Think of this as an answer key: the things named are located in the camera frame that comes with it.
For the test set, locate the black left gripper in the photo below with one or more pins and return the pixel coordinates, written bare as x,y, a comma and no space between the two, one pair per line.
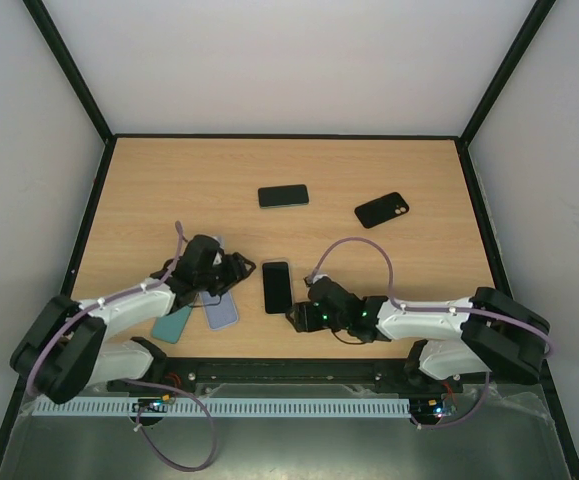
236,271

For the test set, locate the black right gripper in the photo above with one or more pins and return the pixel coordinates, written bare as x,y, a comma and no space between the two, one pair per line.
305,316

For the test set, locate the lavender phone case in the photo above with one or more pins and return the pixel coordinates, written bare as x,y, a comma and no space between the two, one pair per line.
220,311

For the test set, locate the white-edged black phone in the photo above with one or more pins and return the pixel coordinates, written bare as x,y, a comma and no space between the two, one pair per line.
276,287

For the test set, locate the teal phone case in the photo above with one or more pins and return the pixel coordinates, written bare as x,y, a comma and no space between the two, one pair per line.
169,328

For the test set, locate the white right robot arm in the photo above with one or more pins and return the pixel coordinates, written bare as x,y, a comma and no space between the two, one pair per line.
488,332

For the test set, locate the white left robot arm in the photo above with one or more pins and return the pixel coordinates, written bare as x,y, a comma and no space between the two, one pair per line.
70,345

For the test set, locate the green-edged black phone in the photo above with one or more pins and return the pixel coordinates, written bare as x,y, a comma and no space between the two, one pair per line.
283,196

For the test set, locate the black phone case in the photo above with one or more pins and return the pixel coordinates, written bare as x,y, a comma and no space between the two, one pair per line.
380,210

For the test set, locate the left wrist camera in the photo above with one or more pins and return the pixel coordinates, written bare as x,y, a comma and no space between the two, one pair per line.
218,258

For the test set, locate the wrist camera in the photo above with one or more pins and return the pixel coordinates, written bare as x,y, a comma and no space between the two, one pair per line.
218,258
314,277

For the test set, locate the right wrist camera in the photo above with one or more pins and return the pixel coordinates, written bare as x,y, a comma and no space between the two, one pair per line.
314,277

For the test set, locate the light blue cable duct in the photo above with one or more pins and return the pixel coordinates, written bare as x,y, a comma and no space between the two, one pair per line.
224,408

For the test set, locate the black enclosure frame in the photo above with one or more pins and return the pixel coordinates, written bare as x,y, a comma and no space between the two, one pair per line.
530,27

